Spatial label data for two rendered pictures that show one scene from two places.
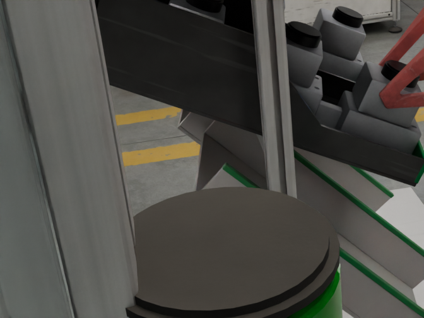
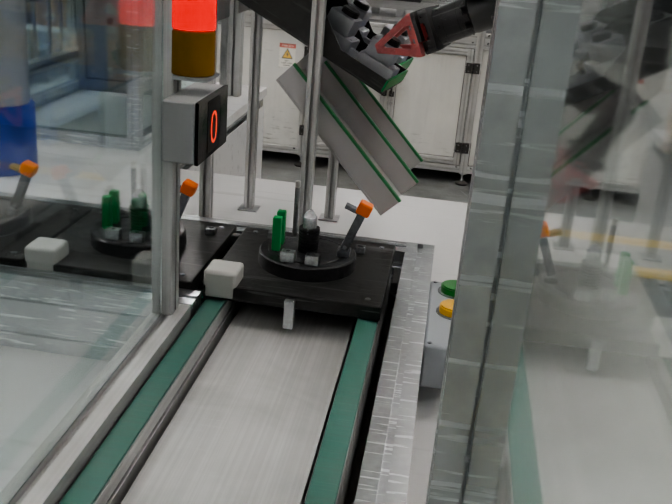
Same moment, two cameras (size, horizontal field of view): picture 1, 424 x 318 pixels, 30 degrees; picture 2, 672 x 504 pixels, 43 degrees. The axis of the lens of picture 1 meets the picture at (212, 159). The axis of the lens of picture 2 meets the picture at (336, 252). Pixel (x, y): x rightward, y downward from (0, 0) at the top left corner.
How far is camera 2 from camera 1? 87 cm
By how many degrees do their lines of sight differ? 11
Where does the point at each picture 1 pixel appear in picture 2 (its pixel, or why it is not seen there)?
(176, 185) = not seen: hidden behind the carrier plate
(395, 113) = (382, 57)
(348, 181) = (397, 144)
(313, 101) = (346, 44)
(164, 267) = not seen: outside the picture
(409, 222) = (456, 215)
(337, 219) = (365, 138)
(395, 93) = (381, 44)
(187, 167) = not seen: hidden behind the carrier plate
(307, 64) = (346, 24)
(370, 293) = (353, 154)
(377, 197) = (413, 159)
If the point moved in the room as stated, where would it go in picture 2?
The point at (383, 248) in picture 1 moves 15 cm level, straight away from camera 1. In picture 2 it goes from (388, 163) to (418, 147)
